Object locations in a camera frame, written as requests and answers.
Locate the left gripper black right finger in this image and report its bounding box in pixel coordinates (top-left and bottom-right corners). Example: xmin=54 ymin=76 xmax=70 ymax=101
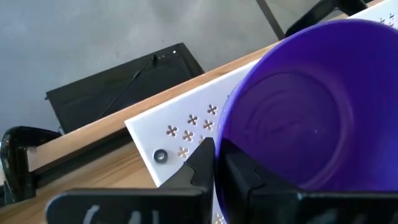
xmin=216 ymin=138 xmax=398 ymax=224

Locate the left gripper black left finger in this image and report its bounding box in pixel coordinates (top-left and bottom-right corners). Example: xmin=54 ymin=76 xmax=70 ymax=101
xmin=45 ymin=137 xmax=216 ymax=224

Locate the purple plastic mini bowl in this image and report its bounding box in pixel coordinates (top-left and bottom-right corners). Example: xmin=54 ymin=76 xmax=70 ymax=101
xmin=213 ymin=18 xmax=398 ymax=224

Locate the white perforated shelf riser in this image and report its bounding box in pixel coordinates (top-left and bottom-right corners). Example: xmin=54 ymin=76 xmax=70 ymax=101
xmin=124 ymin=0 xmax=398 ymax=224

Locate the black computer tower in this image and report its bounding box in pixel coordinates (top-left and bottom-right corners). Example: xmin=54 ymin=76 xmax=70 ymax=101
xmin=45 ymin=42 xmax=205 ymax=135

